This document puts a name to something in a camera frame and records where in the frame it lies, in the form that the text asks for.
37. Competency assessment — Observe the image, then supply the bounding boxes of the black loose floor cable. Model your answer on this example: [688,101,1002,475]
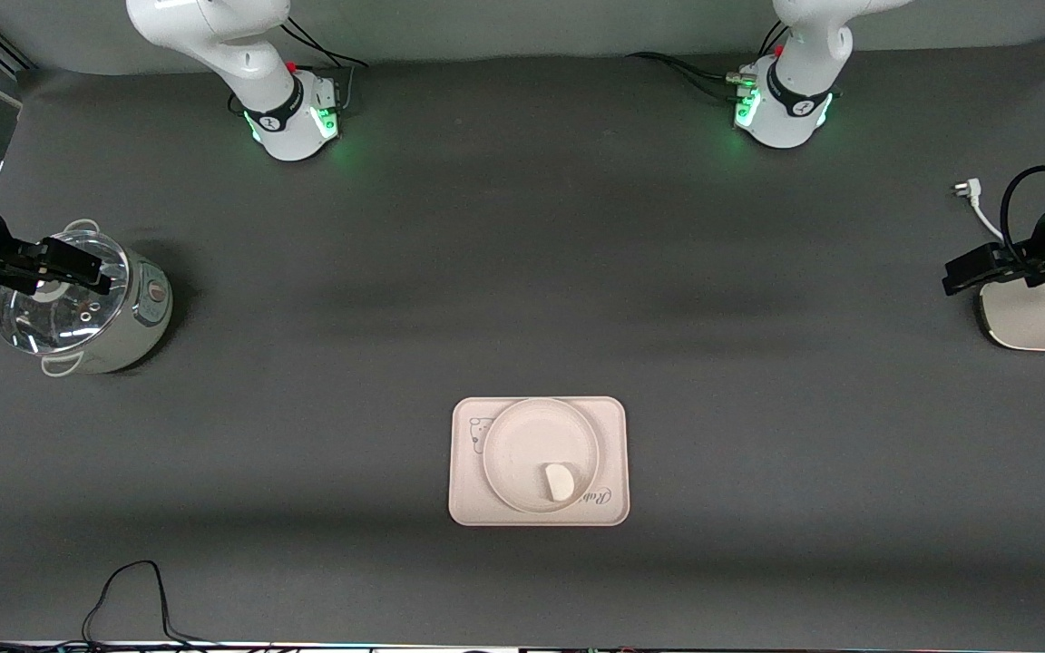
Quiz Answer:
[83,560,215,647]

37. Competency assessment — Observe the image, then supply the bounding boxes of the cream white toaster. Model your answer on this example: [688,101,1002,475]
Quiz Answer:
[979,277,1045,352]

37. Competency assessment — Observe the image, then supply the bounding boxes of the black right base cables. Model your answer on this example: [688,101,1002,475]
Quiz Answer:
[282,18,367,114]

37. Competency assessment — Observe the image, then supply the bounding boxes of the round beige plate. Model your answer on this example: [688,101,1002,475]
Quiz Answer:
[483,397,601,514]

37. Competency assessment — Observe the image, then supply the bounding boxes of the white toaster power cord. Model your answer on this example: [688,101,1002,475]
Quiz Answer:
[952,179,1009,246]

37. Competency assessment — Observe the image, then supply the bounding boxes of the dark grey table mat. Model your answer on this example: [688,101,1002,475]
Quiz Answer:
[0,36,1045,649]

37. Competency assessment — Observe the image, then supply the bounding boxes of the silver electric cooking pot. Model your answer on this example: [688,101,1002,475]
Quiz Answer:
[0,218,174,377]

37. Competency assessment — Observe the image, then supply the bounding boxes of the black left base cables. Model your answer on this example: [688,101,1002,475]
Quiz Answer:
[627,23,791,105]

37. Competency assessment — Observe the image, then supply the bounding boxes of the black base cables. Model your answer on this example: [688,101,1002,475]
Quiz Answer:
[282,18,367,114]
[627,23,791,105]

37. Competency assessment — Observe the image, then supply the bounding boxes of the aluminium frame rail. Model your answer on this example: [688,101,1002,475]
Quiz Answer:
[0,25,38,78]

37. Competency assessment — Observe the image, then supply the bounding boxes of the glass pot lid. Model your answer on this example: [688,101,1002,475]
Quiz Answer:
[0,231,132,355]

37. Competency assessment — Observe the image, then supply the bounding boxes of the beige rectangular rabbit tray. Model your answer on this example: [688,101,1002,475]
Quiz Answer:
[448,396,630,527]

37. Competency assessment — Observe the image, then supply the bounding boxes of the white steamed bun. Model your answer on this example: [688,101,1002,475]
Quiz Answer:
[542,463,578,502]

